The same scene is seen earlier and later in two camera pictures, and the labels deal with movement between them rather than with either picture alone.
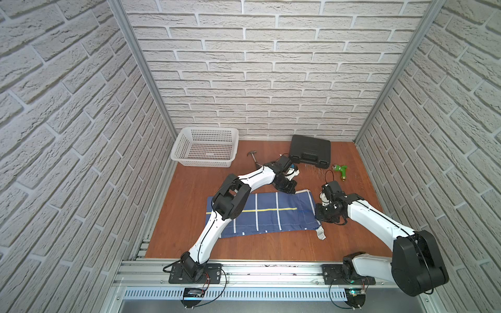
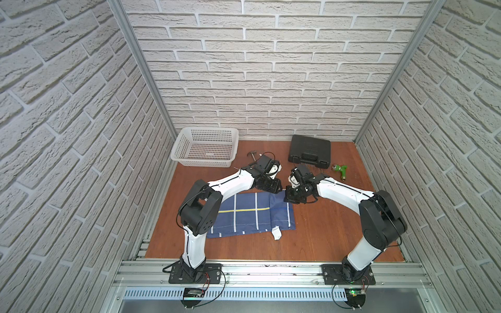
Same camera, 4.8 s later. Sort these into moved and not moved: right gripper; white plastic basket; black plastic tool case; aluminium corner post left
Moved: right gripper
Not moved: aluminium corner post left; black plastic tool case; white plastic basket
